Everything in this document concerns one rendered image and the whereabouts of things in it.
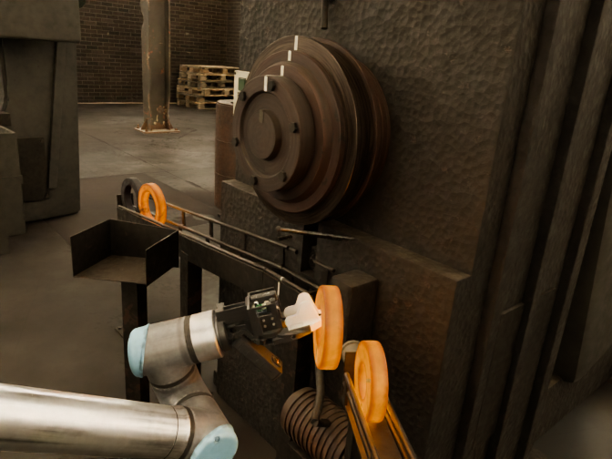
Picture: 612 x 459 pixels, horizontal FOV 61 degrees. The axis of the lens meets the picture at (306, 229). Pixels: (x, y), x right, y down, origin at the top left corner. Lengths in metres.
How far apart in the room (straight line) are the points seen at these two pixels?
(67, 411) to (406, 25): 1.02
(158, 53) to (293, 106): 7.18
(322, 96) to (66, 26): 2.79
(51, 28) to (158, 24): 4.63
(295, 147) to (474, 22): 0.45
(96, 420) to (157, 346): 0.18
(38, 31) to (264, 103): 2.61
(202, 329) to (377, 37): 0.80
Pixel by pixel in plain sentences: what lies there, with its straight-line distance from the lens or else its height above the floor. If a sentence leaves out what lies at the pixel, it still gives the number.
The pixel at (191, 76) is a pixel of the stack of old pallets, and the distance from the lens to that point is 11.68.
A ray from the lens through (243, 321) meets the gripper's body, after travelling 0.97.
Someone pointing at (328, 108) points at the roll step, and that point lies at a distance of 1.20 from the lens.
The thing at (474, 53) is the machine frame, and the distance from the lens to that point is 1.18.
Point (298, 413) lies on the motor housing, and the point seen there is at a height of 0.51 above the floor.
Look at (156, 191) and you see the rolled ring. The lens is 2.14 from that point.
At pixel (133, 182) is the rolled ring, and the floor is 0.74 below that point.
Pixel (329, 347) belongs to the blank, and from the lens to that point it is 0.93.
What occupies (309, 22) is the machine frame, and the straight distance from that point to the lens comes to 1.53.
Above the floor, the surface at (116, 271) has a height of 0.60.
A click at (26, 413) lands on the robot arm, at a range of 0.83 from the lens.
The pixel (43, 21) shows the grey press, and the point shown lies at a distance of 3.78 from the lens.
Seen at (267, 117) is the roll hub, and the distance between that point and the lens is 1.26.
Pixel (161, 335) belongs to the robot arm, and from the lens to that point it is 0.98.
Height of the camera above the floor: 1.31
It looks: 19 degrees down
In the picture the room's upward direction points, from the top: 5 degrees clockwise
